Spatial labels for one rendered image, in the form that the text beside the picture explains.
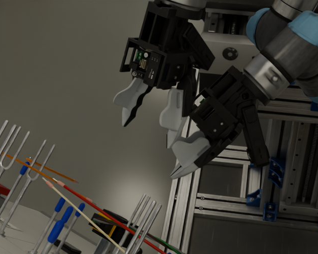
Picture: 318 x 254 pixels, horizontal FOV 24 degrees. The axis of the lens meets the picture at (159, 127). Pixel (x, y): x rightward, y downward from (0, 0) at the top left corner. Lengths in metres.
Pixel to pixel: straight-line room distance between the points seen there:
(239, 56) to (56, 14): 2.19
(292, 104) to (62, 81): 1.62
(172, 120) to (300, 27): 0.29
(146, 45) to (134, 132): 1.98
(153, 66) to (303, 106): 0.87
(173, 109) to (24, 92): 2.21
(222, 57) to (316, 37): 0.42
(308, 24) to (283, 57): 0.07
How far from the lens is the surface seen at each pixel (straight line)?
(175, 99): 1.08
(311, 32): 1.23
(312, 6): 1.38
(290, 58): 1.23
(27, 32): 3.62
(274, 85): 1.23
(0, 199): 1.30
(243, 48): 1.60
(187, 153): 1.24
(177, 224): 2.37
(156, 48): 1.03
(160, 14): 1.02
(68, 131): 3.03
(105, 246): 1.19
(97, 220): 1.07
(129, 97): 1.12
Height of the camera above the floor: 2.05
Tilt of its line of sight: 42 degrees down
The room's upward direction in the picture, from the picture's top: straight up
